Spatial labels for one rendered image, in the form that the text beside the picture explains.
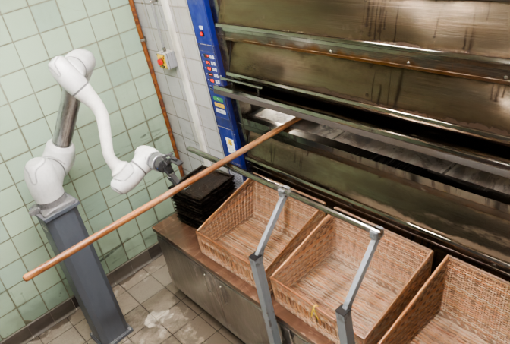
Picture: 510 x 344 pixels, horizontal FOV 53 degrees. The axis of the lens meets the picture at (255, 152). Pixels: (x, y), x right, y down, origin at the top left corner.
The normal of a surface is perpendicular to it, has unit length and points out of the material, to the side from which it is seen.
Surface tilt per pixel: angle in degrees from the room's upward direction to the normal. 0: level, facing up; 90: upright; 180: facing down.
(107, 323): 90
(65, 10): 90
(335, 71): 70
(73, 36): 90
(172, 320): 0
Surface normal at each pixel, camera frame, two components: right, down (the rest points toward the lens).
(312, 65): -0.75, 0.12
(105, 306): 0.69, 0.23
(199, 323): -0.18, -0.86
